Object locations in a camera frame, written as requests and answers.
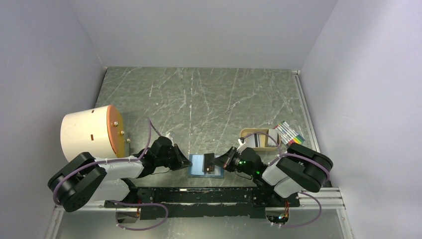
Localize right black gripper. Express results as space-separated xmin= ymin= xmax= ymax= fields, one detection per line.
xmin=211 ymin=146 xmax=255 ymax=177

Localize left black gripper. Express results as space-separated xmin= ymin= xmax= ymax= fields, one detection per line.
xmin=156 ymin=143 xmax=192 ymax=171

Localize blue leather card holder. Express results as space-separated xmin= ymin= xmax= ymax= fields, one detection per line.
xmin=188 ymin=154 xmax=224 ymax=179

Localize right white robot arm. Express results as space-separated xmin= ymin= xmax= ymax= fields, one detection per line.
xmin=211 ymin=143 xmax=333 ymax=206

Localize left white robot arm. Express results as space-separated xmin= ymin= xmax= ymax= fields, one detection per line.
xmin=47 ymin=136 xmax=191 ymax=212

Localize tan card tray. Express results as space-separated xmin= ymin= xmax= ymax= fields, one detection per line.
xmin=240 ymin=128 xmax=280 ymax=151

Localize grey striped loose card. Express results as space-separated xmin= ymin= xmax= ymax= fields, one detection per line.
xmin=249 ymin=133 xmax=267 ymax=148

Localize coloured marker pack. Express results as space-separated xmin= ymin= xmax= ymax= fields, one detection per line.
xmin=274 ymin=121 xmax=305 ymax=146

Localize cream cylindrical container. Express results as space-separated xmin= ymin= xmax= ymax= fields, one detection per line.
xmin=60 ymin=105 xmax=130 ymax=162

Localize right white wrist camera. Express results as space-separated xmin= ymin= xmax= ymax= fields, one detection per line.
xmin=237 ymin=137 xmax=248 ymax=151

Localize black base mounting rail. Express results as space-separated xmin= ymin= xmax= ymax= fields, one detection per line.
xmin=104 ymin=187 xmax=300 ymax=220

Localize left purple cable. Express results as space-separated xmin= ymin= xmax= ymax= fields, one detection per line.
xmin=52 ymin=117 xmax=164 ymax=232

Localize purple cable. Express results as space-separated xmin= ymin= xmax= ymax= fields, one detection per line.
xmin=52 ymin=117 xmax=164 ymax=232
xmin=239 ymin=131 xmax=331 ymax=229

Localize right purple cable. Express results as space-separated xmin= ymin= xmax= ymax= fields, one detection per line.
xmin=239 ymin=131 xmax=331 ymax=229

